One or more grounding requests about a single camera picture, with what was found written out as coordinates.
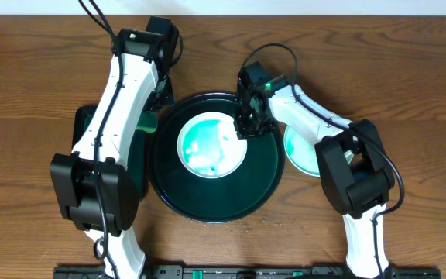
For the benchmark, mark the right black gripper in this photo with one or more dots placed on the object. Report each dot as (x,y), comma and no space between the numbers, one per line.
(242,130)

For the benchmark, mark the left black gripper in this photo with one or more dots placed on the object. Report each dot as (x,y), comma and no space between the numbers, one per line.
(162,98)

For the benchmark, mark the green sponge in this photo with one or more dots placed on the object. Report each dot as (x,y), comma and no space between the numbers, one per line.
(147,122)

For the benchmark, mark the white plate top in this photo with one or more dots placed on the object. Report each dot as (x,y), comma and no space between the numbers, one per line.
(208,146)

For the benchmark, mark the mint plate bottom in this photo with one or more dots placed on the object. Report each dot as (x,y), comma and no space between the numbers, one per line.
(299,146)

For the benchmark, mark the mint plate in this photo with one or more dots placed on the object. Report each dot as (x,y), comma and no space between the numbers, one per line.
(311,170)
(299,146)

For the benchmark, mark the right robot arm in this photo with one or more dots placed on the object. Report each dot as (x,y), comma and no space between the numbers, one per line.
(356,174)

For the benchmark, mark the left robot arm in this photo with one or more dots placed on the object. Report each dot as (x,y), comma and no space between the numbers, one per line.
(93,186)

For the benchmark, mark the rectangular black tray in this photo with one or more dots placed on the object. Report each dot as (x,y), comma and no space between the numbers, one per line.
(136,160)

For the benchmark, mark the round black tray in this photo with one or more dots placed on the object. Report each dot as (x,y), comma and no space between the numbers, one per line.
(212,200)

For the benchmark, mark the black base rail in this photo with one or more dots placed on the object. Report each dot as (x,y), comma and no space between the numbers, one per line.
(179,272)

